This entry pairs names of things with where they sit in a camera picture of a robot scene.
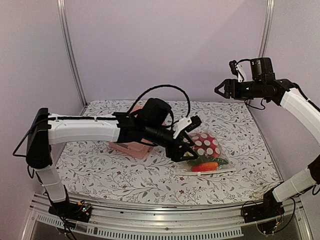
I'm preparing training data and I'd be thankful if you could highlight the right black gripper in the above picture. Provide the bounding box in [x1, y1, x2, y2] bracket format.
[215, 78, 265, 100]

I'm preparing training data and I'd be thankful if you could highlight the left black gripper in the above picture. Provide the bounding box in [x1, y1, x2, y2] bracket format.
[144, 123, 199, 163]

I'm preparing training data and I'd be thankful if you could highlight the green toy cucumber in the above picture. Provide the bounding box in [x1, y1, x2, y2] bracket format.
[186, 155, 213, 168]

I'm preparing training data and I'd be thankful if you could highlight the clear zip top bag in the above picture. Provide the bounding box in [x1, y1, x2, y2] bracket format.
[173, 132, 236, 176]

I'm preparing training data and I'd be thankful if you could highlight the pink plastic basket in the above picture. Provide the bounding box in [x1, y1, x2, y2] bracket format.
[108, 104, 154, 161]

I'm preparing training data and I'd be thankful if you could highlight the green toy pepper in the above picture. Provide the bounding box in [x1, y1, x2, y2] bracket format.
[214, 157, 229, 166]

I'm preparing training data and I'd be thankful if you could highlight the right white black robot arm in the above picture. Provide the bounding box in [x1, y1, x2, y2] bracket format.
[214, 79, 320, 218]

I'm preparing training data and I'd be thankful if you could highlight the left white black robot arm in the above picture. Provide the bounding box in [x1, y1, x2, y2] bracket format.
[22, 108, 202, 217]

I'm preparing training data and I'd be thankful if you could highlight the floral patterned table mat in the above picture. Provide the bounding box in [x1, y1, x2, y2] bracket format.
[56, 101, 282, 205]

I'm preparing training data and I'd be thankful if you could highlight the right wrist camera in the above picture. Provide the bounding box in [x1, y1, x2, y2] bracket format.
[229, 57, 276, 83]

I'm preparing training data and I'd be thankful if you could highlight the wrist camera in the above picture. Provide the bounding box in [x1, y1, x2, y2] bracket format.
[139, 97, 203, 139]
[229, 57, 276, 83]

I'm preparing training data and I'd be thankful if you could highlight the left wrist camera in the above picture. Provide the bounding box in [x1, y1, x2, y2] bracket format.
[139, 97, 203, 139]

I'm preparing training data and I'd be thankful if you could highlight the right aluminium frame post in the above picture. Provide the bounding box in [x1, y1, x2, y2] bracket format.
[258, 0, 275, 58]

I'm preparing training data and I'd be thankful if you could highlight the aluminium frame post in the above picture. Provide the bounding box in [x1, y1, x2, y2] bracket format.
[258, 0, 275, 58]
[56, 0, 88, 107]

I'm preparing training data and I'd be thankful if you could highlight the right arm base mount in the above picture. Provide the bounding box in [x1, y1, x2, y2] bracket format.
[240, 200, 285, 235]

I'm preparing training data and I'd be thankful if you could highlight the front aluminium rail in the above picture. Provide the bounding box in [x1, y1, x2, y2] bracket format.
[19, 193, 315, 240]

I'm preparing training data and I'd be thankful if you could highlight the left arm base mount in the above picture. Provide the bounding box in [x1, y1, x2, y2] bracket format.
[48, 199, 92, 223]

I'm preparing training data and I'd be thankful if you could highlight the left aluminium frame post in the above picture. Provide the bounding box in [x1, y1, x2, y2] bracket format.
[56, 0, 88, 107]

